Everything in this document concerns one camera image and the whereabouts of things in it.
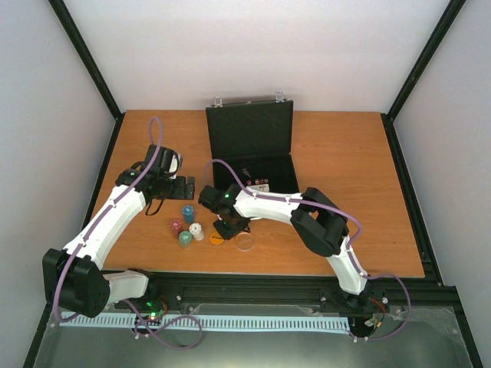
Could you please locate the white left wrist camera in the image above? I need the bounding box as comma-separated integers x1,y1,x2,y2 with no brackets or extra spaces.
163,149,183,176

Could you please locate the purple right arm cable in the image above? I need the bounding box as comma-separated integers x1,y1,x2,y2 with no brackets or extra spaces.
202,158,412,343

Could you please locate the white poker chip stack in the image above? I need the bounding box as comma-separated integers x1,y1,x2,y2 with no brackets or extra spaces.
189,222,205,241

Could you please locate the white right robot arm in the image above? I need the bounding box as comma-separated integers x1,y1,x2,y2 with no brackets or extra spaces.
199,184,364,305

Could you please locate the light blue slotted cable duct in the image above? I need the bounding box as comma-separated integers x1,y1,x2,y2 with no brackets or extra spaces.
62,313,350,334

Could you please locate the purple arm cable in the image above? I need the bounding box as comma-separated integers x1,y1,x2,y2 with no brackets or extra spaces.
52,116,204,350
202,158,412,343

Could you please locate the orange dealer button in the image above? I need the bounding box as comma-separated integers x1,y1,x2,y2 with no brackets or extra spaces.
209,232,225,245

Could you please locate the clear round disc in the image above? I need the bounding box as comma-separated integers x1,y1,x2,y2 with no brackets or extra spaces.
235,232,255,251

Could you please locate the red poker chip stack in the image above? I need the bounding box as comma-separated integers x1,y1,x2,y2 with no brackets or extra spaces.
170,219,183,238

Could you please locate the black aluminium frame rail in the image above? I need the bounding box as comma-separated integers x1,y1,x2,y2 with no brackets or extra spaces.
49,271,460,319

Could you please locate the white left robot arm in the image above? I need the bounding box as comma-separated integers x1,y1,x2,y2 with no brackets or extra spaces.
42,169,196,323

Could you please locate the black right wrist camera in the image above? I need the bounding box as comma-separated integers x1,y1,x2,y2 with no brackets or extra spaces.
198,185,223,213

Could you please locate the black poker set case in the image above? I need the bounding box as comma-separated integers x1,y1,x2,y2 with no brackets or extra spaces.
205,98,301,195

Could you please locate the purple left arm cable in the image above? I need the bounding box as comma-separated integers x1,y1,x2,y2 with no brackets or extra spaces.
52,116,204,350

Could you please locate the green poker chip stack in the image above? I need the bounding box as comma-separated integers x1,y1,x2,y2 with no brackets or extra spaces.
178,231,193,248

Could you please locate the blue poker chip stack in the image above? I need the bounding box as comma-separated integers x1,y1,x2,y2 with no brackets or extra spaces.
182,205,196,224

